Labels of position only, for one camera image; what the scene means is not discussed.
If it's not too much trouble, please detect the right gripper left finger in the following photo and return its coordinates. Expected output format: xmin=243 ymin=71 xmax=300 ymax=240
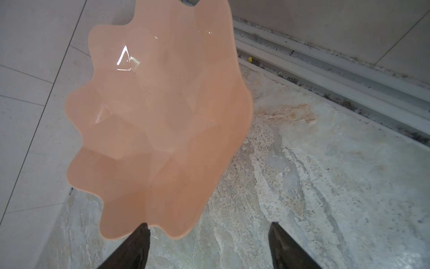
xmin=98 ymin=223 xmax=151 ymax=269

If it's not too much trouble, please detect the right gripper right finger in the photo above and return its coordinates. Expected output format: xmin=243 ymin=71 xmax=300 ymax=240
xmin=268 ymin=222 xmax=321 ymax=269

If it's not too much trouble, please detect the pink scalloped plate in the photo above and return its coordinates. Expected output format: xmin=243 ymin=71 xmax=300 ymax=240
xmin=65 ymin=1 xmax=254 ymax=240

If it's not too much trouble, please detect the aluminium rail frame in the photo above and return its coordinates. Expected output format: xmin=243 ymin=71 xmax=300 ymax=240
xmin=230 ymin=1 xmax=430 ymax=145

